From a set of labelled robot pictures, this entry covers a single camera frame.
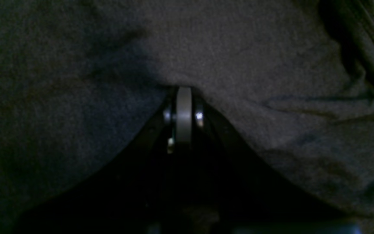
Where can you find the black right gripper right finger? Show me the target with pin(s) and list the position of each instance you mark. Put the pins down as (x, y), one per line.
(252, 198)

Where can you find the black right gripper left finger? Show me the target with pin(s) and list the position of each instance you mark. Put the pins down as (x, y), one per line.
(112, 200)

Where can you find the black t-shirt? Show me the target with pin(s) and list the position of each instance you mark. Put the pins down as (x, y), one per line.
(79, 78)

